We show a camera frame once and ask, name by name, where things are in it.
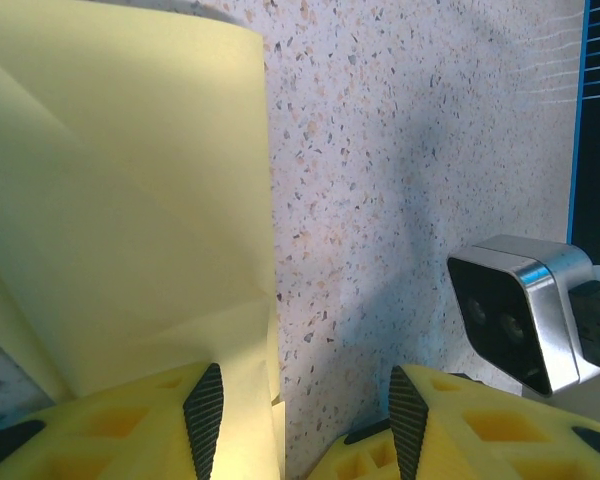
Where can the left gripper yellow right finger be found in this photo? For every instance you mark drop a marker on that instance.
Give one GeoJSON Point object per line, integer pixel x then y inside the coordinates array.
{"type": "Point", "coordinates": [480, 435]}

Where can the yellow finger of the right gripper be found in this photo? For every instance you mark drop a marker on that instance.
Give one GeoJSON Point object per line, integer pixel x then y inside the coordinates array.
{"type": "Point", "coordinates": [355, 462]}

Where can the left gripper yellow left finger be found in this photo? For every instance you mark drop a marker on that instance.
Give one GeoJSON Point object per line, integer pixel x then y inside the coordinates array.
{"type": "Point", "coordinates": [130, 430]}

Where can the blue table border strip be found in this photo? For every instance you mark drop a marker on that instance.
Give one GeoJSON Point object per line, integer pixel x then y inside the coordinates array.
{"type": "Point", "coordinates": [580, 125]}

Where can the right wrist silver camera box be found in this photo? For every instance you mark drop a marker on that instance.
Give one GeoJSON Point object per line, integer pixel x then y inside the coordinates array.
{"type": "Point", "coordinates": [505, 310]}

